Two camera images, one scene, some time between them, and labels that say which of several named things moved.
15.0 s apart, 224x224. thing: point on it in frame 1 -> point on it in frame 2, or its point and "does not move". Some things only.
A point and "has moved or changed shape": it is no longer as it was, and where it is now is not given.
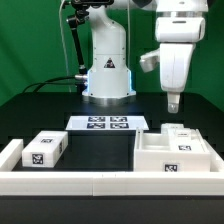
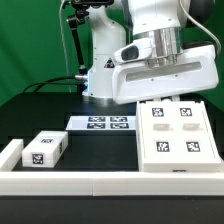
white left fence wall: [11, 155] does not move
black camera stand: [77, 21] does not move
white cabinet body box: [153, 153] has moved or changed shape
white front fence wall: [111, 183] does not move
